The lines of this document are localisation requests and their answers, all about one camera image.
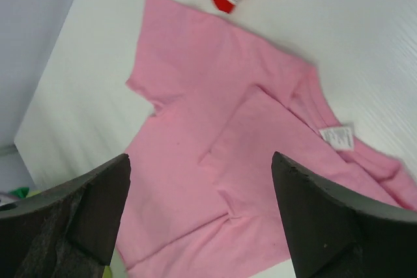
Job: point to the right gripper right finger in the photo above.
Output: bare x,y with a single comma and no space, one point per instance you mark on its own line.
332,231

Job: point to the lime green plastic bin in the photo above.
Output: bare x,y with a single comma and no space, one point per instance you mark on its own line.
107,273

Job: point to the pink t shirt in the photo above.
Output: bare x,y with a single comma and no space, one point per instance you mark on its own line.
201,201

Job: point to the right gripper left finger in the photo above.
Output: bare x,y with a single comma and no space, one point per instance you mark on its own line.
69,230

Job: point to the green t shirt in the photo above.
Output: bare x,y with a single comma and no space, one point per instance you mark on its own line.
19,193

